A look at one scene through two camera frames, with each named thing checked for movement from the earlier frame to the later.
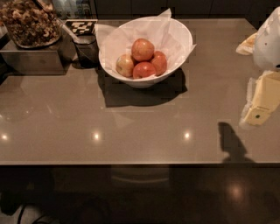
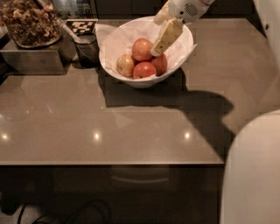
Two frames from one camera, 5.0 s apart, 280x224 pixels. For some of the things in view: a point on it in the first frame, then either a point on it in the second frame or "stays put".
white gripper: (268, 46) -> (184, 9)
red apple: (143, 50) stays put
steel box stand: (52, 59) stays put
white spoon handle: (69, 32) stays put
